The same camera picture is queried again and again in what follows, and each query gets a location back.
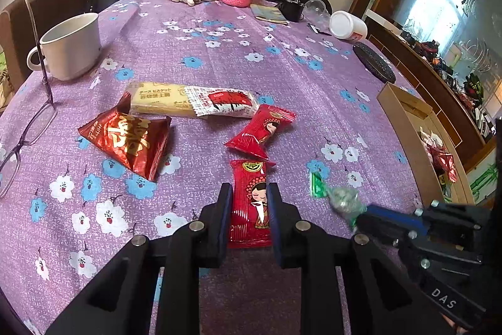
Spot dark red gold snack packet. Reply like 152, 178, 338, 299
77, 93, 173, 183

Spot wooden glass-door cabinet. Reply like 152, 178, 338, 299
349, 0, 502, 211

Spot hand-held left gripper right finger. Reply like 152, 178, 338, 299
266, 182, 451, 335

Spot eyeglasses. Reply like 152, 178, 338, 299
0, 0, 58, 199

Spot cardboard box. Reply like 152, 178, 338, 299
376, 81, 476, 207

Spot brown chair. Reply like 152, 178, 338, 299
0, 0, 99, 113

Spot clear plastic cup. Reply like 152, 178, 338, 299
303, 0, 333, 26

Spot beige biscuit pack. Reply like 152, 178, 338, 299
129, 81, 197, 118

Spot red cartoon-figure snack packet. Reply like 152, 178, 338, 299
224, 104, 297, 162
228, 159, 277, 250

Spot white box with bamboo print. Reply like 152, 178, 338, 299
466, 158, 502, 207

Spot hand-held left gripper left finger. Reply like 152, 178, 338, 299
45, 183, 233, 335

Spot purple floral tablecloth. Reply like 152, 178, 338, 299
0, 0, 433, 335

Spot small black and white lighter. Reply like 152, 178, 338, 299
307, 23, 332, 37

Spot white mug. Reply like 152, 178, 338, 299
26, 13, 102, 82

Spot clear candy with green ends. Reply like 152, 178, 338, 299
309, 170, 368, 230

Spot white plastic jar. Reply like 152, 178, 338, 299
328, 10, 369, 41

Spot small black device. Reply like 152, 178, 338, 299
276, 0, 305, 23

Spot red and white snack packet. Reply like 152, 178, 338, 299
184, 85, 260, 120

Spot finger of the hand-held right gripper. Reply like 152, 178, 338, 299
366, 204, 431, 237
358, 216, 409, 247

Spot small notebook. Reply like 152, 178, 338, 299
249, 3, 289, 24

